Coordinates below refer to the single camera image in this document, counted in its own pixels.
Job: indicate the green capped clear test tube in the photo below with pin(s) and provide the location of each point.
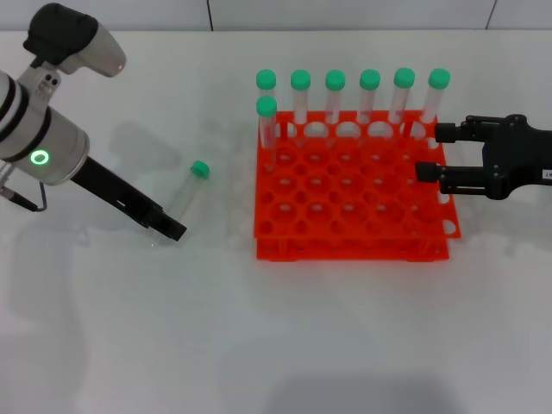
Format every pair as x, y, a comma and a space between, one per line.
404, 78
266, 106
439, 78
266, 79
300, 79
200, 169
370, 79
335, 80

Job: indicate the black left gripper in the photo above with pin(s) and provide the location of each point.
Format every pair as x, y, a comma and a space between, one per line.
108, 190

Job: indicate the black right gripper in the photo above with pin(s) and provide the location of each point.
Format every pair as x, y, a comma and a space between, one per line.
517, 159

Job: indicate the orange test tube rack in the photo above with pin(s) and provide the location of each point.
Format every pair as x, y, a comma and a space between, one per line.
353, 252

